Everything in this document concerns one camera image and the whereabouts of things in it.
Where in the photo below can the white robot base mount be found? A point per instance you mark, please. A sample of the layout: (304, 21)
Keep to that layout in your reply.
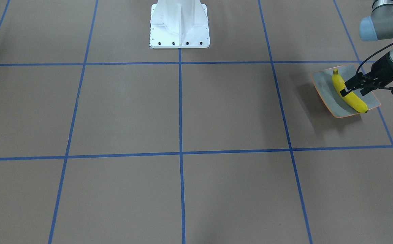
(179, 24)

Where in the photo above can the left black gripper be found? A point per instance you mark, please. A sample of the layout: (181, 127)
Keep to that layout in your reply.
(381, 69)

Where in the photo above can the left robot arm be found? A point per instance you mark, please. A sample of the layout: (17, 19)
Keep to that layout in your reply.
(377, 26)

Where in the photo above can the brown table mat blue grid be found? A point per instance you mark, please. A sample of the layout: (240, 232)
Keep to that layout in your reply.
(104, 140)

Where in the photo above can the grey square plate orange rim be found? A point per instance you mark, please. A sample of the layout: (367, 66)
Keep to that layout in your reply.
(323, 84)

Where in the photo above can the yellow banana dark tip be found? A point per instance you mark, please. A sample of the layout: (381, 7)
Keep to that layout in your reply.
(350, 98)

